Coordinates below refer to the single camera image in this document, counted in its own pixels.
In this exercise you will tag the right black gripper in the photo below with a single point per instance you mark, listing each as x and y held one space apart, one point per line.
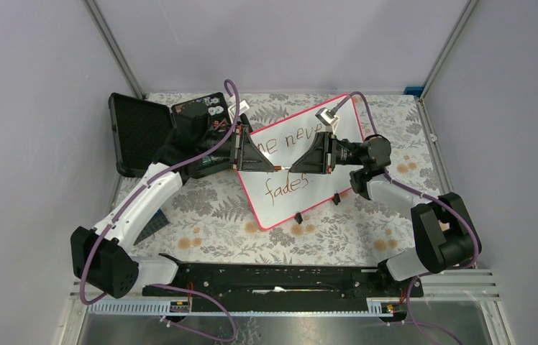
321 157

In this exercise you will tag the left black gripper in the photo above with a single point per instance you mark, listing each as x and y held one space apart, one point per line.
244 154

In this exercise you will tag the pink framed whiteboard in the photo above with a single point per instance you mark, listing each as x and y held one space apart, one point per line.
276 197

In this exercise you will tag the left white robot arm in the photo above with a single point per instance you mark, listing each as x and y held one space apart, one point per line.
101 255

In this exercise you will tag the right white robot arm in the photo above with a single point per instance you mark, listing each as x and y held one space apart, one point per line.
444 237

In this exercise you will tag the floral patterned table mat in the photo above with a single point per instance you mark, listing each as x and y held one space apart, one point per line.
210 219

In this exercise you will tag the black poker chip case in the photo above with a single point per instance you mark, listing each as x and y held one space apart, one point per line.
145 132

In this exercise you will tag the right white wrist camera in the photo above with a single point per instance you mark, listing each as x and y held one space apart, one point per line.
328 118

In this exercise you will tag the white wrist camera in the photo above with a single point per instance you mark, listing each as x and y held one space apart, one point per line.
242 105
328 118

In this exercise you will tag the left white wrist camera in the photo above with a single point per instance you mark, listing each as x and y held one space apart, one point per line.
242 105

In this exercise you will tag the blue corner bracket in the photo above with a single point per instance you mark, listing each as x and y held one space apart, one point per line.
415 91

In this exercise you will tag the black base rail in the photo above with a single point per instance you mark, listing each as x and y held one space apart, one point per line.
283 288

